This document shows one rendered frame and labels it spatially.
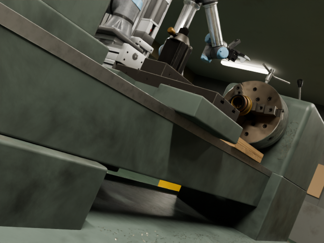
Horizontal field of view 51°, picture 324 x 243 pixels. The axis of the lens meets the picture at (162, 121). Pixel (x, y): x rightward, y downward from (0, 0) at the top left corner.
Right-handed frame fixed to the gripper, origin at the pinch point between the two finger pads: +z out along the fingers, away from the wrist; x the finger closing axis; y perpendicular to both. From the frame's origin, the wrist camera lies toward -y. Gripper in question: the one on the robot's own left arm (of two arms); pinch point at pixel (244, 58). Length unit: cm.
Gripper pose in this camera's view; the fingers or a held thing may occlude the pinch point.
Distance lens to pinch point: 260.4
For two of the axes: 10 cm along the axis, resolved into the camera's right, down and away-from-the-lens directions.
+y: -4.7, 8.8, 0.6
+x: 4.0, 2.7, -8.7
